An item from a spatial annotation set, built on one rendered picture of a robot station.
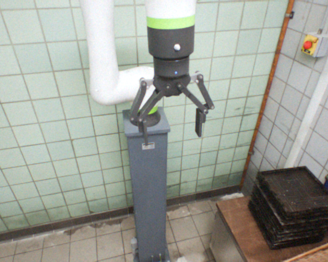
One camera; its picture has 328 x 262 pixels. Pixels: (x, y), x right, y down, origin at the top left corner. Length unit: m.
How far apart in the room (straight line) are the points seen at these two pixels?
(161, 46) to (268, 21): 1.30
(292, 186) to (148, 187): 0.74
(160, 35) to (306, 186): 1.20
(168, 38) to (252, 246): 1.26
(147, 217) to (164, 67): 1.18
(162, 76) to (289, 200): 1.03
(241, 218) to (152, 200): 0.54
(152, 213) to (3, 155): 0.99
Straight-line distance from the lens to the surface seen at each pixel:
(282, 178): 1.48
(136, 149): 1.17
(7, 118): 1.66
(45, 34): 1.42
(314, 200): 1.44
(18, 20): 1.43
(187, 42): 0.49
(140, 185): 1.35
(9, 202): 2.12
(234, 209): 1.64
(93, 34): 0.90
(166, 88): 0.53
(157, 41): 0.48
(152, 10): 0.48
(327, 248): 1.44
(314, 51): 1.53
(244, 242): 1.53
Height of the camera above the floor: 1.84
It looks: 35 degrees down
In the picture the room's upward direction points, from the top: straight up
